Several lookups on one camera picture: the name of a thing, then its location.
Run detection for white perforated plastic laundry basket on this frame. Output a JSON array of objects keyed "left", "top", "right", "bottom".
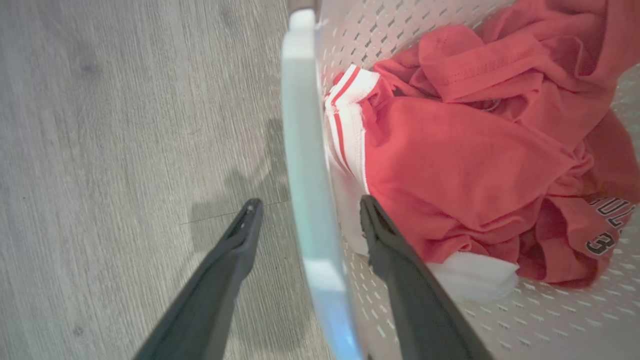
[{"left": 281, "top": 0, "right": 640, "bottom": 360}]

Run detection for red jersey with white trim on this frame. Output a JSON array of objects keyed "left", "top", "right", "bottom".
[{"left": 324, "top": 0, "right": 640, "bottom": 290}]

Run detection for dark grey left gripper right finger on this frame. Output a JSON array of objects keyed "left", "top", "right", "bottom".
[{"left": 359, "top": 195, "right": 494, "bottom": 360}]

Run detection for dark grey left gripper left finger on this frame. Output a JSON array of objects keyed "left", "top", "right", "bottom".
[{"left": 133, "top": 198, "right": 264, "bottom": 360}]

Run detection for white cloth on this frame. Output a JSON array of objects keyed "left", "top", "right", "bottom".
[{"left": 427, "top": 251, "right": 521, "bottom": 304}]

